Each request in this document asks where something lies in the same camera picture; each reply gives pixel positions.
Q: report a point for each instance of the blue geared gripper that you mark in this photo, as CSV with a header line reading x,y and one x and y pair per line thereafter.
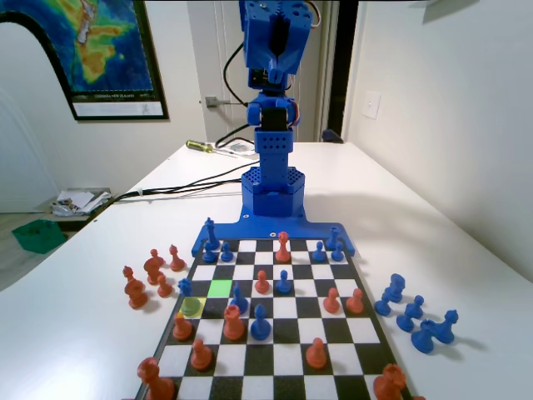
x,y
276,62

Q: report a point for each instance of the blue chess piece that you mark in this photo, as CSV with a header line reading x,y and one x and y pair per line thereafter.
x,y
184,287

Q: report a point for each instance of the blue chess rook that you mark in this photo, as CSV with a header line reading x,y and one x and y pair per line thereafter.
x,y
333,239
395,288

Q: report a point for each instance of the tall blue chess king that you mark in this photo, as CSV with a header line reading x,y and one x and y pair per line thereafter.
x,y
211,235

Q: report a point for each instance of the red chess bishop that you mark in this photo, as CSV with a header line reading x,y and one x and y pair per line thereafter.
x,y
283,249

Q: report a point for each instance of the blue chess pawn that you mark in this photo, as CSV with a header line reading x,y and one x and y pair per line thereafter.
x,y
337,253
225,253
383,306
406,321
260,325
283,284
416,307
318,252
208,254

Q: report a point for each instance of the red chess pawn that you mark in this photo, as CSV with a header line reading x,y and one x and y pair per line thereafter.
x,y
261,284
332,303
201,356
176,258
164,288
182,330
355,303
316,355

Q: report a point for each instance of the blue chess bishop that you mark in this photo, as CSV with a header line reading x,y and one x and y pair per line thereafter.
x,y
239,301

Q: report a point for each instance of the black and white chess board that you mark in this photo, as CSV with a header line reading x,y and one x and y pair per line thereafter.
x,y
291,341

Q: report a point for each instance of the white door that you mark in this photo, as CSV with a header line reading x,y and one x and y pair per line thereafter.
x,y
208,62

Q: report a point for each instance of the dark blue object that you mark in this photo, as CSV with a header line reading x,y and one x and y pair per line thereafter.
x,y
332,136

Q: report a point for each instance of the small white packet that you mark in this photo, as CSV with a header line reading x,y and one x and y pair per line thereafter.
x,y
239,148

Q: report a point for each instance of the framed New Zealand map poster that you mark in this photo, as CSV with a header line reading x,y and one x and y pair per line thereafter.
x,y
108,50

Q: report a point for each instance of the pile of papers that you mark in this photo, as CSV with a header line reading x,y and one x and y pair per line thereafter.
x,y
79,200

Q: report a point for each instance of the white curved panel black edge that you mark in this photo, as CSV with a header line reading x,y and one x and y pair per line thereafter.
x,y
25,125

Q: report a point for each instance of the green plastic box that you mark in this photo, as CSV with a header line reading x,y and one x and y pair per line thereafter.
x,y
39,236

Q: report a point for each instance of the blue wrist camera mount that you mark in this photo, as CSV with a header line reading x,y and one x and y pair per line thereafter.
x,y
260,77

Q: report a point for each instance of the white light switch plate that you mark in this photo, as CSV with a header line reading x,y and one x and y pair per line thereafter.
x,y
370,105

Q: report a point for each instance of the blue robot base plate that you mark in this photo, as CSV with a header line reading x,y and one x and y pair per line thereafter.
x,y
250,228

